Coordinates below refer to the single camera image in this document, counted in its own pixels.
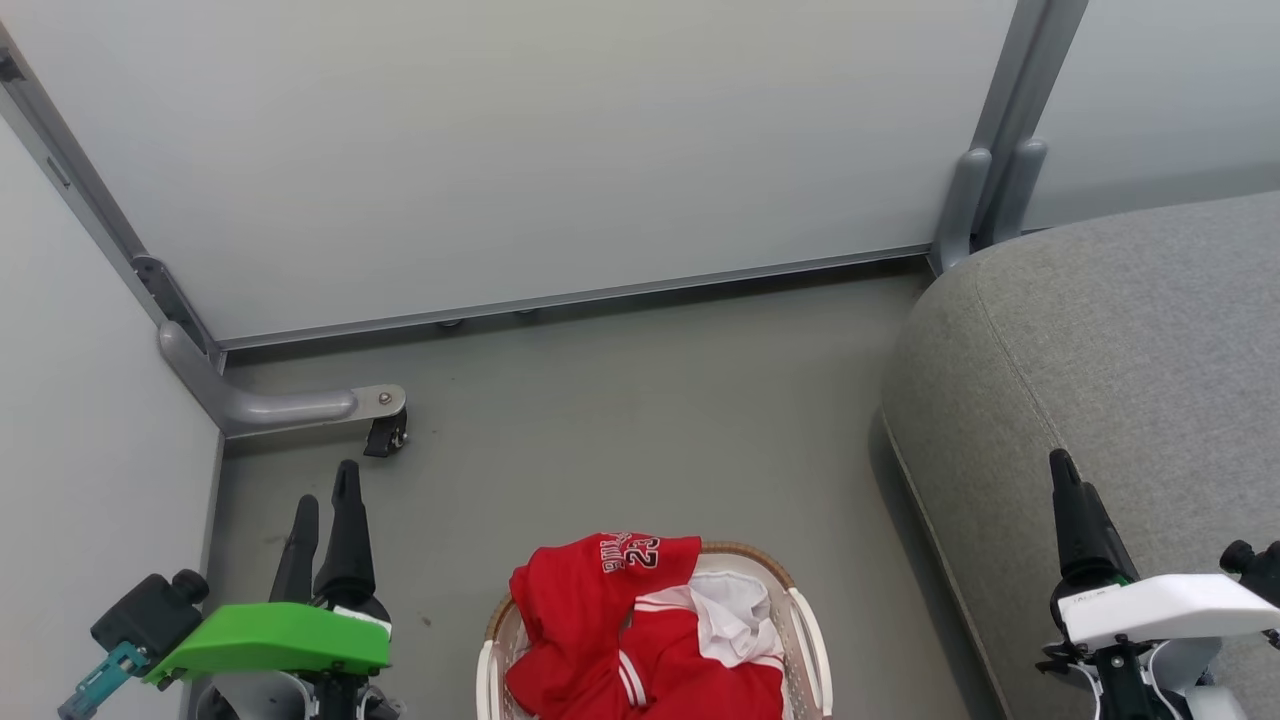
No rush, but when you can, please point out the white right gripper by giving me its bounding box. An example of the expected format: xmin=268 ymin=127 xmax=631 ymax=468
xmin=1048 ymin=449 xmax=1280 ymax=651

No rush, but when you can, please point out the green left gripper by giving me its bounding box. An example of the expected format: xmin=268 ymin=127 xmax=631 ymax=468
xmin=143 ymin=460 xmax=392 ymax=687

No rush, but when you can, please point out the red basketball jersey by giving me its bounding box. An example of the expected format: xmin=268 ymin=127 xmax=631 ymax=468
xmin=507 ymin=533 xmax=703 ymax=720

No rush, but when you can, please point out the grey fabric sofa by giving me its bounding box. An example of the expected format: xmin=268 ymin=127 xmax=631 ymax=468
xmin=880 ymin=190 xmax=1280 ymax=720

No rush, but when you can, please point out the black caster wheel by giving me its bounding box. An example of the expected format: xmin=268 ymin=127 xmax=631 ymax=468
xmin=363 ymin=410 xmax=409 ymax=459

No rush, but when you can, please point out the white laundry basket brown rim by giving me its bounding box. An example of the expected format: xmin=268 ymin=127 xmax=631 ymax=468
xmin=476 ymin=541 xmax=834 ymax=720

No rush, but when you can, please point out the white cloth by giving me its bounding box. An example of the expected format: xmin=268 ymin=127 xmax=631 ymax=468
xmin=688 ymin=571 xmax=787 ymax=669

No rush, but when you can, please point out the grey partition foot bracket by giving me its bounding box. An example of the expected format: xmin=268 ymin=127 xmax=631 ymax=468
xmin=158 ymin=320 xmax=408 ymax=439

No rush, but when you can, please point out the black cable teal plug left arm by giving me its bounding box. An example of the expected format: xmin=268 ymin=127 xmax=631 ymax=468
xmin=58 ymin=641 xmax=151 ymax=720

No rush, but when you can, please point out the grey partition bottom rail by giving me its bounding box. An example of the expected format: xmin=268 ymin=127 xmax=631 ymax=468
xmin=215 ymin=243 xmax=936 ymax=351

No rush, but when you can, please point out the grey double partition post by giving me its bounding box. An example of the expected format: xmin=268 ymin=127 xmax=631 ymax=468
xmin=930 ymin=0 xmax=1091 ymax=276

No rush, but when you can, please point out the grey slanted partition post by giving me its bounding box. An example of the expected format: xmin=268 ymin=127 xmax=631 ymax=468
xmin=0 ymin=25 xmax=223 ymax=371

